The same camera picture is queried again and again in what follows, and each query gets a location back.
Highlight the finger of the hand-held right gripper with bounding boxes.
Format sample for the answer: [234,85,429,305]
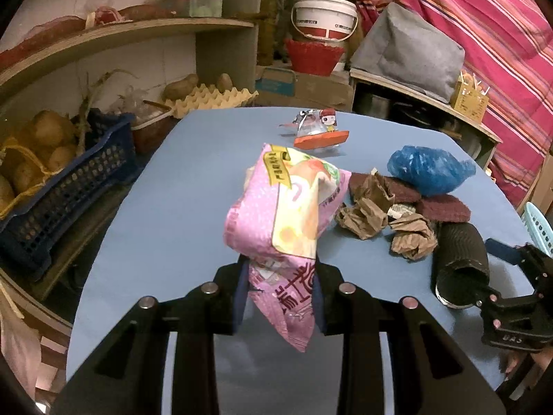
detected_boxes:
[485,238,553,290]
[473,286,548,313]

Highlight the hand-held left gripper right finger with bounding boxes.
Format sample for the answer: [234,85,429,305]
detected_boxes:
[313,256,507,415]

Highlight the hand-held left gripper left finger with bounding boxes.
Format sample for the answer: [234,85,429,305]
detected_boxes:
[51,256,251,415]

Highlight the light blue plastic basket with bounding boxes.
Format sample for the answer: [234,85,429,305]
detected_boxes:
[522,201,553,260]

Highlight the pink snack bag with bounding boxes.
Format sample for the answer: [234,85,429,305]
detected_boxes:
[223,142,353,353]

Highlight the person's right hand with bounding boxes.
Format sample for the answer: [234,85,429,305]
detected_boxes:
[502,348,553,381]

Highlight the crumpled brown paper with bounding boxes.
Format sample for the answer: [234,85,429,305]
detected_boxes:
[335,196,390,240]
[389,213,439,261]
[352,172,396,208]

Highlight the maroon scouring pad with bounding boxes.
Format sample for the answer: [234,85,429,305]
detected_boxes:
[348,172,422,204]
[417,194,472,224]

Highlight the blue plastic bag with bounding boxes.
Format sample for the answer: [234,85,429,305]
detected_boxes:
[386,145,477,196]

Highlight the small steel pot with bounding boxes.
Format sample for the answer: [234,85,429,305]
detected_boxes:
[356,93,392,119]
[441,117,482,160]

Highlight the orange foil snack wrapper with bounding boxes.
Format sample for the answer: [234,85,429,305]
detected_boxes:
[279,108,350,151]

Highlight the yellow woven box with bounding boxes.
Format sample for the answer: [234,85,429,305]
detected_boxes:
[449,69,491,122]

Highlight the red bowl in plastic bag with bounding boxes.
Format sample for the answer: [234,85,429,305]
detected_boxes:
[108,86,178,154]

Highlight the black pan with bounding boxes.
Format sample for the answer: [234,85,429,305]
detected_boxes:
[391,101,433,126]

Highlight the low wooden stand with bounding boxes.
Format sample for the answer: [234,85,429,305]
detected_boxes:
[349,69,504,174]

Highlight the blue plastic crate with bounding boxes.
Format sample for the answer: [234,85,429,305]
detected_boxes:
[0,110,139,269]

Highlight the yellow egg carton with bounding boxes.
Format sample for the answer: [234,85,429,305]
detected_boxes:
[164,84,259,118]

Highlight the cardboard box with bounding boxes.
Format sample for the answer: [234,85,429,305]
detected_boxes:
[255,66,353,111]

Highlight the large brown potato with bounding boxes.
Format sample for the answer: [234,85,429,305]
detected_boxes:
[163,73,200,100]

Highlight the pink striped cloth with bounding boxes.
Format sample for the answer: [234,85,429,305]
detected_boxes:
[354,0,553,208]

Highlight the grey cloth cover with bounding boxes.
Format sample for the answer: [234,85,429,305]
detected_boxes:
[349,2,466,104]

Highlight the dried plant stalks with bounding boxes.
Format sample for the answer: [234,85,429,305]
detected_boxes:
[78,69,139,139]

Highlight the red plastic basket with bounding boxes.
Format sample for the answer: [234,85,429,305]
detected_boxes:
[283,38,347,76]

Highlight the potatoes in crate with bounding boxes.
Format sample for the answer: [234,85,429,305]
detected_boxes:
[0,110,83,221]

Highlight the yellow oil bottle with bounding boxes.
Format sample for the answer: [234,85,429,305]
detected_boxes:
[258,0,279,65]

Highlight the wooden shelf unit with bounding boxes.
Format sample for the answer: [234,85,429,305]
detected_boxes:
[0,0,264,338]

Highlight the white plastic bucket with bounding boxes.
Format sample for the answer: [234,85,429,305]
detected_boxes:
[290,0,359,44]

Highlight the sweet potato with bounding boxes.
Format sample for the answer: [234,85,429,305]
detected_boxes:
[119,4,178,21]

